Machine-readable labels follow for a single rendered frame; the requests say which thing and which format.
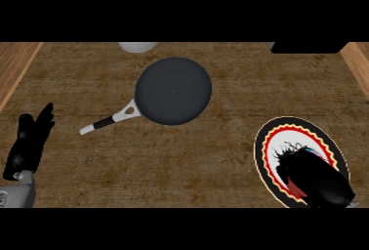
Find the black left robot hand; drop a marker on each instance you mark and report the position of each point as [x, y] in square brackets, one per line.
[29, 143]

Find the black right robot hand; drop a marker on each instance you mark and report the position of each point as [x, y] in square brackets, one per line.
[315, 179]

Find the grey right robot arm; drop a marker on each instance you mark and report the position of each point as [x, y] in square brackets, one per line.
[355, 205]

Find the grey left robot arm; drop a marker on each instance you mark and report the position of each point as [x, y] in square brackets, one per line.
[20, 192]

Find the black red patterned plate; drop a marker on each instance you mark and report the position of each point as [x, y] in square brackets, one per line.
[277, 146]

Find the dark grey frying pan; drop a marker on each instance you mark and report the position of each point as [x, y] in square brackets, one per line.
[172, 91]

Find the white round bowl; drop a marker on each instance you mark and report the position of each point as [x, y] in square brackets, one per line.
[138, 47]

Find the black appliance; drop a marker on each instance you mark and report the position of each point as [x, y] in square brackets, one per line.
[308, 47]

